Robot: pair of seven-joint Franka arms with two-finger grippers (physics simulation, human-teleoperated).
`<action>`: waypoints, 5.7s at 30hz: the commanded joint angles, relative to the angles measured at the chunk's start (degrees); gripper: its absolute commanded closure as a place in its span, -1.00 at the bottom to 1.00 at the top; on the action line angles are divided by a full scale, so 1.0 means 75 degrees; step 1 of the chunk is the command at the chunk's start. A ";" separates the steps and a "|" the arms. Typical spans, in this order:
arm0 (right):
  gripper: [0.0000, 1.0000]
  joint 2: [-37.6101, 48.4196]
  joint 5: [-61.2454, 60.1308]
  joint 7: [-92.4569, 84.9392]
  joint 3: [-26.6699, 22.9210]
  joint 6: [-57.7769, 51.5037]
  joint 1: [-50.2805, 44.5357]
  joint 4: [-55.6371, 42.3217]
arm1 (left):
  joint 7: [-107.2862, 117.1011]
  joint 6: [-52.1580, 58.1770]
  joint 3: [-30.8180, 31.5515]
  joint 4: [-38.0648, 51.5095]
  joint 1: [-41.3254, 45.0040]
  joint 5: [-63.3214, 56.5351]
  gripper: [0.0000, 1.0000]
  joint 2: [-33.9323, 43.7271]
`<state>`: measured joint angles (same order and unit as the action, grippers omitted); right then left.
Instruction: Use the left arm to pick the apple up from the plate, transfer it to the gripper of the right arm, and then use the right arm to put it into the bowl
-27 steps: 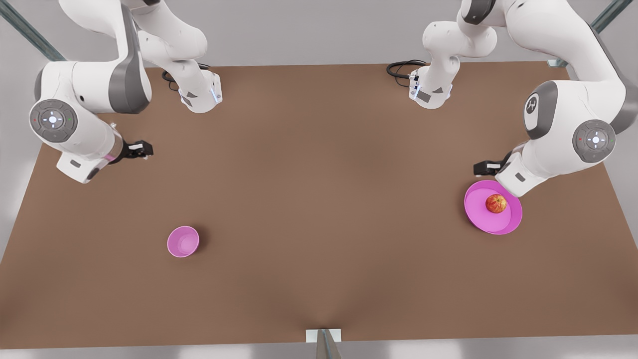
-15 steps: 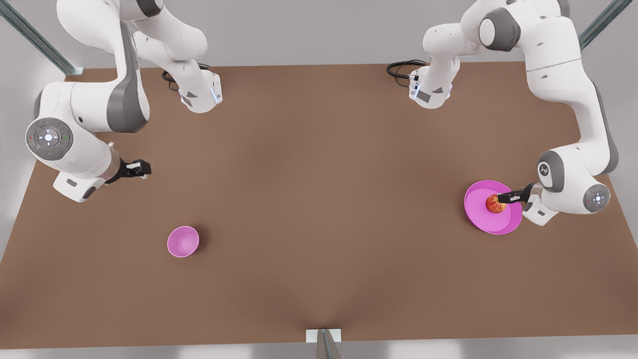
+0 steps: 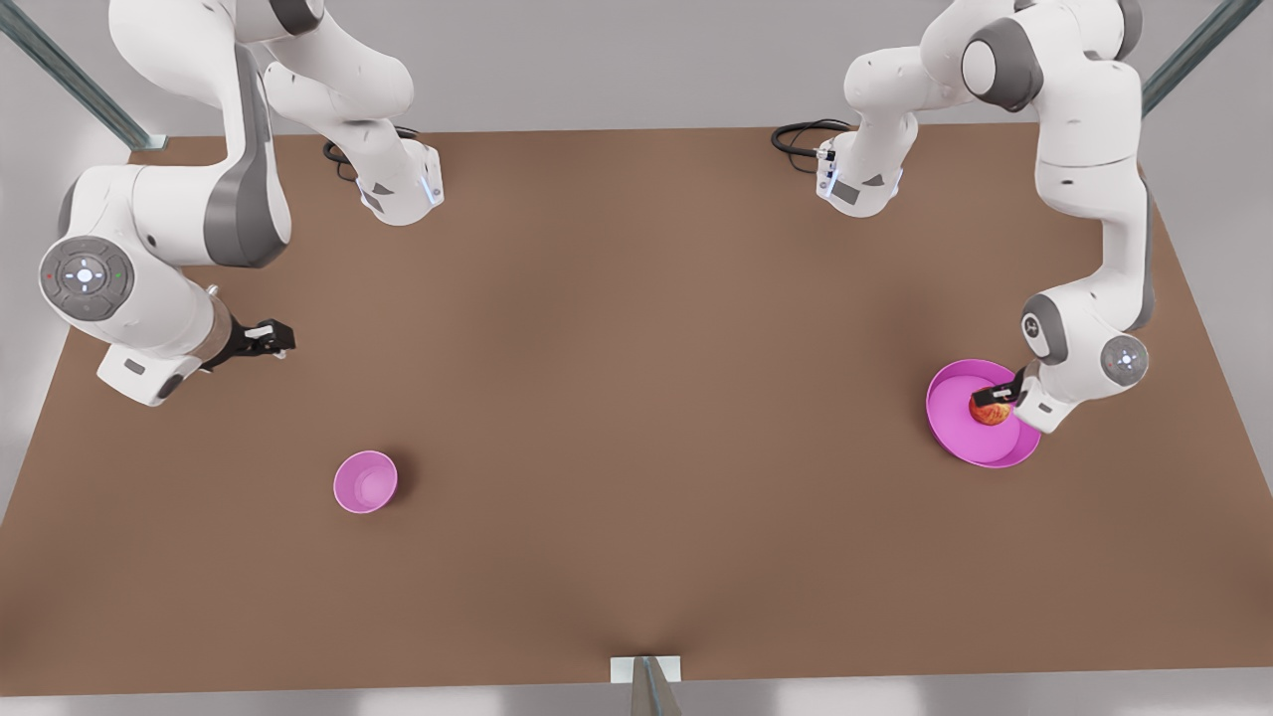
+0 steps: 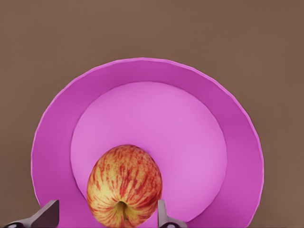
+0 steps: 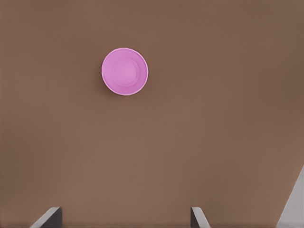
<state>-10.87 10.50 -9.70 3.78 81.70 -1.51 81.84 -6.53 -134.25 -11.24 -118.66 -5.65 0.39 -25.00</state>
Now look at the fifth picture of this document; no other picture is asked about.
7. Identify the pink bowl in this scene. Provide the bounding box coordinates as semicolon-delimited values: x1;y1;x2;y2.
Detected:
101;47;149;96

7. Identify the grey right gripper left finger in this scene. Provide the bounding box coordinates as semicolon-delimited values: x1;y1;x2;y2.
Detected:
30;206;63;228

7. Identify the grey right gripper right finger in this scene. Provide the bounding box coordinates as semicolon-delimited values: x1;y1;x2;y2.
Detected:
190;206;211;228

